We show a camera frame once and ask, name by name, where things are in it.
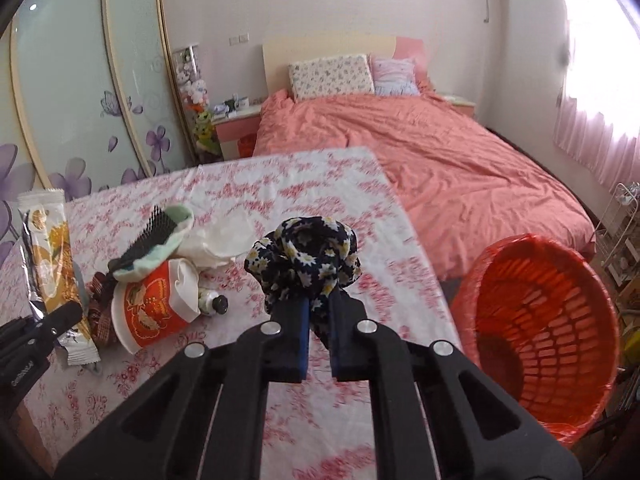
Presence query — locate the light green sock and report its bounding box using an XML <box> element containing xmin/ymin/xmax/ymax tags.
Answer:
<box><xmin>112</xmin><ymin>204</ymin><xmax>196</xmax><ymax>281</ymax></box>

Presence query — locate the hand cream tube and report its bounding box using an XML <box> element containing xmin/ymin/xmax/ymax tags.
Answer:
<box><xmin>197</xmin><ymin>287</ymin><xmax>229</xmax><ymax>317</ymax></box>

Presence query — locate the floral print pillow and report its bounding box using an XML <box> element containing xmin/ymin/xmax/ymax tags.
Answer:
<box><xmin>287</xmin><ymin>54</ymin><xmax>376</xmax><ymax>102</ymax></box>

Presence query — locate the clear plush toy display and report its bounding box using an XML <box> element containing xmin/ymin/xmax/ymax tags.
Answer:
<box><xmin>172</xmin><ymin>46</ymin><xmax>224</xmax><ymax>164</ymax></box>

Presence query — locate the pink curtain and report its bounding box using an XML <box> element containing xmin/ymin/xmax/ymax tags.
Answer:
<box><xmin>552</xmin><ymin>0</ymin><xmax>640</xmax><ymax>181</ymax></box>

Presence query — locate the black hairbrush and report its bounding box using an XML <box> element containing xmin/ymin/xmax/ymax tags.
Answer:
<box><xmin>107</xmin><ymin>208</ymin><xmax>181</xmax><ymax>273</ymax></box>

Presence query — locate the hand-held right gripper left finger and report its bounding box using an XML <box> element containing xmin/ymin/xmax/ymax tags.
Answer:
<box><xmin>54</xmin><ymin>300</ymin><xmax>308</xmax><ymax>480</ymax></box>

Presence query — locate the orange plastic waste basket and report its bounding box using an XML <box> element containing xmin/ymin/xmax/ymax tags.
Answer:
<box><xmin>451</xmin><ymin>234</ymin><xmax>622</xmax><ymax>450</ymax></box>

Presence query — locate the white tissue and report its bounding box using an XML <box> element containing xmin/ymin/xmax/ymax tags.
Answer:
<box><xmin>177</xmin><ymin>208</ymin><xmax>263</xmax><ymax>268</ymax></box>

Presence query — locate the orange snack packet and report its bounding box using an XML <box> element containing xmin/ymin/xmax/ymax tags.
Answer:
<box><xmin>17</xmin><ymin>188</ymin><xmax>101</xmax><ymax>366</ymax></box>

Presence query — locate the white wire rack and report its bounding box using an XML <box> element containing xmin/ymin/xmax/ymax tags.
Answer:
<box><xmin>597</xmin><ymin>182</ymin><xmax>640</xmax><ymax>286</ymax></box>

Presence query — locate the pink floral tablecloth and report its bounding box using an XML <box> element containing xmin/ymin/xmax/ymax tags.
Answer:
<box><xmin>0</xmin><ymin>146</ymin><xmax>463</xmax><ymax>480</ymax></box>

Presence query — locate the brown plaid scrunchie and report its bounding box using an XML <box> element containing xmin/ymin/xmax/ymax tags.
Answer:
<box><xmin>87</xmin><ymin>272</ymin><xmax>121</xmax><ymax>349</ymax></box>

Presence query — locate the floral glass wardrobe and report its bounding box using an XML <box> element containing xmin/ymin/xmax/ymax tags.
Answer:
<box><xmin>0</xmin><ymin>0</ymin><xmax>201</xmax><ymax>281</ymax></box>

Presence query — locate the red and white paper cup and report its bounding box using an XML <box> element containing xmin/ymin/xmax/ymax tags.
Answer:
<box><xmin>111</xmin><ymin>258</ymin><xmax>204</xmax><ymax>354</ymax></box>

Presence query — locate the beige and pink headboard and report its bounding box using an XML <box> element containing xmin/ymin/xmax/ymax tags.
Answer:
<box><xmin>262</xmin><ymin>34</ymin><xmax>432</xmax><ymax>106</ymax></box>

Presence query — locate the pink and white nightstand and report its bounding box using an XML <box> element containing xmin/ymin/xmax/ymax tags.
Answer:
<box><xmin>437</xmin><ymin>92</ymin><xmax>476</xmax><ymax>118</ymax></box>
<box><xmin>212</xmin><ymin>105</ymin><xmax>263</xmax><ymax>163</ymax></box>

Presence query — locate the dark floral scrunchie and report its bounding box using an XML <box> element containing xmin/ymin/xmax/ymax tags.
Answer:
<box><xmin>244</xmin><ymin>216</ymin><xmax>362</xmax><ymax>352</ymax></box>

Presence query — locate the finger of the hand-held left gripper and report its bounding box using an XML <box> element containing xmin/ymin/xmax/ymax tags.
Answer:
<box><xmin>36</xmin><ymin>302</ymin><xmax>84</xmax><ymax>342</ymax></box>

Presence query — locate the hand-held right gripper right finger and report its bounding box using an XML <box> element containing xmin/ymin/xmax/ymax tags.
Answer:
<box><xmin>327</xmin><ymin>292</ymin><xmax>584</xmax><ymax>480</ymax></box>

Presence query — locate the green plush toy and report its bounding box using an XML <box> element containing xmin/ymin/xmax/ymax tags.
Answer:
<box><xmin>194</xmin><ymin>110</ymin><xmax>221</xmax><ymax>154</ymax></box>

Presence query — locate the coral bed duvet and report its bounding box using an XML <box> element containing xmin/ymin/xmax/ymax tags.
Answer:
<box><xmin>252</xmin><ymin>87</ymin><xmax>598</xmax><ymax>279</ymax></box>

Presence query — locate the pink striped pillow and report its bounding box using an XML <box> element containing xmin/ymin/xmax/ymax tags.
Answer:
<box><xmin>371</xmin><ymin>56</ymin><xmax>420</xmax><ymax>97</ymax></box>

